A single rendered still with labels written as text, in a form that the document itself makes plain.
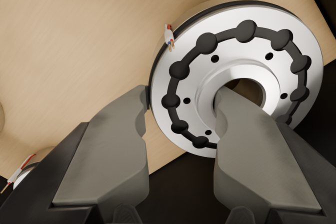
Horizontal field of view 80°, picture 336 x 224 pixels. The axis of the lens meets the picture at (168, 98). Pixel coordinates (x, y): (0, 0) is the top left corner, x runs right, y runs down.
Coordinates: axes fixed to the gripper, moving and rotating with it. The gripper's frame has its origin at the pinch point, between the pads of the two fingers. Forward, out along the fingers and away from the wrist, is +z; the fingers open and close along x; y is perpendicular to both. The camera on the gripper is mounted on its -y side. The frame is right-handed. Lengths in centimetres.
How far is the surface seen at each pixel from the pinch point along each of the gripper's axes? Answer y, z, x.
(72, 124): 6.7, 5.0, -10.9
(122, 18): -3.5, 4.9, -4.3
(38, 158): 9.8, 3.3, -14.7
